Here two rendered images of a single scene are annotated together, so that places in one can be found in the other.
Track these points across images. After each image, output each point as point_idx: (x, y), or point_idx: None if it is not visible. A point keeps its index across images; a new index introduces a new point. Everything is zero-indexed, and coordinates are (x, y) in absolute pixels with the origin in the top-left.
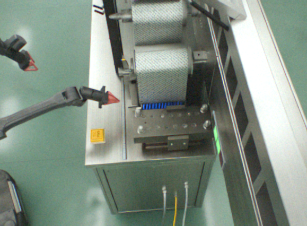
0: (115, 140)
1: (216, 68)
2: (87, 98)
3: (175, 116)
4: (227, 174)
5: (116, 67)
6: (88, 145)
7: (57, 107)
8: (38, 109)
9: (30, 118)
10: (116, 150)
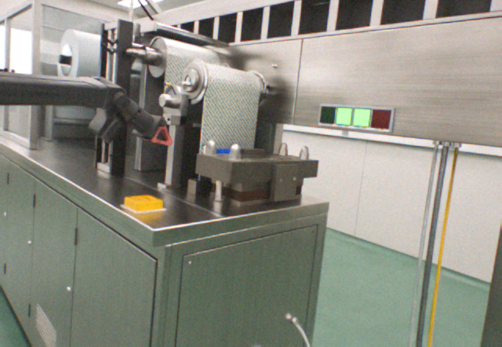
0: (182, 206)
1: (305, 52)
2: (129, 114)
3: (260, 155)
4: (409, 115)
5: (114, 159)
6: (135, 214)
7: (86, 100)
8: (55, 79)
9: (32, 91)
10: (198, 213)
